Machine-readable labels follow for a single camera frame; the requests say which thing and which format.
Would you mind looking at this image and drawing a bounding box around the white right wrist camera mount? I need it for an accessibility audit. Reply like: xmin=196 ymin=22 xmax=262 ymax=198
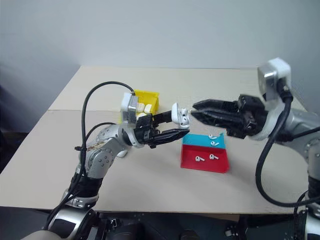
xmin=249 ymin=57 xmax=293 ymax=142

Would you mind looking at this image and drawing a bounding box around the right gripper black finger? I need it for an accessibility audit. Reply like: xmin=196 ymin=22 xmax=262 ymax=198
xmin=191 ymin=99 xmax=238 ymax=113
xmin=190 ymin=111 xmax=242 ymax=131

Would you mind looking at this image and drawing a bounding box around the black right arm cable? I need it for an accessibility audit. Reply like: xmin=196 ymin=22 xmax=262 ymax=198
xmin=254 ymin=84 xmax=320 ymax=208

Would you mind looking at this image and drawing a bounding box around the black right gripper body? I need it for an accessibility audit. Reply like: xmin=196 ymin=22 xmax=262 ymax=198
xmin=226 ymin=94 xmax=270 ymax=140

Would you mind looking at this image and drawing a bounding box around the yellow plastic bin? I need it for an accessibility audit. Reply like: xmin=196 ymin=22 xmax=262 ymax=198
xmin=117 ymin=89 xmax=160 ymax=125

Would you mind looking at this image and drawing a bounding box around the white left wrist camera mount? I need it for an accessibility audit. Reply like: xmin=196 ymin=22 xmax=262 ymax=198
xmin=119 ymin=92 xmax=141 ymax=126

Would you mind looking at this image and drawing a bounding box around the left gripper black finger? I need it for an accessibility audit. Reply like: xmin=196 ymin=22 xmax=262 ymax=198
xmin=151 ymin=110 xmax=174 ymax=125
xmin=149 ymin=128 xmax=191 ymax=149

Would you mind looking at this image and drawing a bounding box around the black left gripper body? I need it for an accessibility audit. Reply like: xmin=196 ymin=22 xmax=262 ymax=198
xmin=133 ymin=113 xmax=161 ymax=149

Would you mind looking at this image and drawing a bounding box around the dark equipment under table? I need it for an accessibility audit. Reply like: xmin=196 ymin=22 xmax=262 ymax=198
xmin=96 ymin=212 xmax=251 ymax=240

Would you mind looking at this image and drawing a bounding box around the teal plastic tray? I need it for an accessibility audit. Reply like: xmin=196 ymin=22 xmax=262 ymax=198
xmin=181 ymin=132 xmax=227 ymax=150

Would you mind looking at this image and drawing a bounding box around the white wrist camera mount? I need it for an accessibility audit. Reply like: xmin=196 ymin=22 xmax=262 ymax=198
xmin=119 ymin=92 xmax=141 ymax=126
xmin=249 ymin=57 xmax=293 ymax=142

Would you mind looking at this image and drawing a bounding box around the red plastic tray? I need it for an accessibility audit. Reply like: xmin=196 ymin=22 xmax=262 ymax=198
xmin=179 ymin=144 xmax=230 ymax=174

